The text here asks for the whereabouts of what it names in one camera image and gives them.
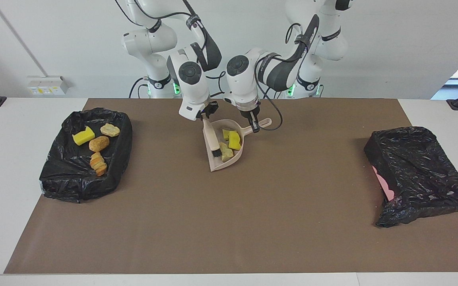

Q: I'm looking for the striped croissant piece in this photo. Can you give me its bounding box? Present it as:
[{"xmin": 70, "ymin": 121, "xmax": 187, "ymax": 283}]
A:
[{"xmin": 90, "ymin": 152, "xmax": 108, "ymax": 177}]

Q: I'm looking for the beige brush with black bristles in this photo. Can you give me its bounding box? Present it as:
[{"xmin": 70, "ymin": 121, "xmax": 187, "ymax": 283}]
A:
[{"xmin": 202, "ymin": 117, "xmax": 221, "ymax": 158}]

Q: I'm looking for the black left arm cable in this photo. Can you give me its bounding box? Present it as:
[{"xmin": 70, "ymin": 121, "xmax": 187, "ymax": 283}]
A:
[{"xmin": 253, "ymin": 24, "xmax": 317, "ymax": 131}]

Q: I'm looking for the black plastic trash bag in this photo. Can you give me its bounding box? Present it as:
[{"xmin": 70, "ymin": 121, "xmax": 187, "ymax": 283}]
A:
[
  {"xmin": 363, "ymin": 126, "xmax": 458, "ymax": 228},
  {"xmin": 39, "ymin": 107, "xmax": 133, "ymax": 204}
]

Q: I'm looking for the pale croissant piece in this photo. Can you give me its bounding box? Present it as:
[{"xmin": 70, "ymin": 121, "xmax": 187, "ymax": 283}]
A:
[{"xmin": 100, "ymin": 123, "xmax": 120, "ymax": 137}]

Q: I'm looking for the pale crusty bread piece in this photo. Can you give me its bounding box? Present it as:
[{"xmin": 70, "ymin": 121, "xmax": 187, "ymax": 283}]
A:
[{"xmin": 219, "ymin": 142, "xmax": 234, "ymax": 162}]

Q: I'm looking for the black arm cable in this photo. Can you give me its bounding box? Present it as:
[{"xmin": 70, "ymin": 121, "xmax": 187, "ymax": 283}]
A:
[
  {"xmin": 253, "ymin": 24, "xmax": 317, "ymax": 131},
  {"xmin": 114, "ymin": 0, "xmax": 227, "ymax": 100}
]

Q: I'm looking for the yellow sponge piece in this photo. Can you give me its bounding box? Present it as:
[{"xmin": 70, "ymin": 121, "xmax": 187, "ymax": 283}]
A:
[
  {"xmin": 228, "ymin": 131, "xmax": 242, "ymax": 151},
  {"xmin": 72, "ymin": 126, "xmax": 95, "ymax": 146}
]

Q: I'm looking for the brown oval bread roll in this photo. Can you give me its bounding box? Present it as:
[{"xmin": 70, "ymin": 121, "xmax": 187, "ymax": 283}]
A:
[{"xmin": 89, "ymin": 136, "xmax": 110, "ymax": 153}]

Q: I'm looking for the beige plastic dustpan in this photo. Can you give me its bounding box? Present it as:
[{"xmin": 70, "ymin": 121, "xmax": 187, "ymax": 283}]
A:
[{"xmin": 202, "ymin": 118, "xmax": 272, "ymax": 172}]

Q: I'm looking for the brown table mat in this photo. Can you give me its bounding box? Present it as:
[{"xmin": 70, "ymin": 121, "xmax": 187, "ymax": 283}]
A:
[{"xmin": 4, "ymin": 98, "xmax": 458, "ymax": 274}]

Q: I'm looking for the white wall cable conduit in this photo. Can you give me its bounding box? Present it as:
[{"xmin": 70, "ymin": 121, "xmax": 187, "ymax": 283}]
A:
[{"xmin": 0, "ymin": 0, "xmax": 49, "ymax": 78}]

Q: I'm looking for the pink plastic bin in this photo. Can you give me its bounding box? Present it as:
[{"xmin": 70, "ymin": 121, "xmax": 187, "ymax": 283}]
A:
[{"xmin": 372, "ymin": 165, "xmax": 395, "ymax": 202}]

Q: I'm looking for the white wall socket box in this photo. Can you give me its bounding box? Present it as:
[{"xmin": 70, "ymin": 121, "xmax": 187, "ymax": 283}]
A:
[{"xmin": 27, "ymin": 75, "xmax": 70, "ymax": 96}]

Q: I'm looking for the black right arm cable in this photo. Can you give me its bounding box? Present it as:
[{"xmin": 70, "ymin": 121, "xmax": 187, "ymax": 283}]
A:
[{"xmin": 114, "ymin": 0, "xmax": 227, "ymax": 100}]

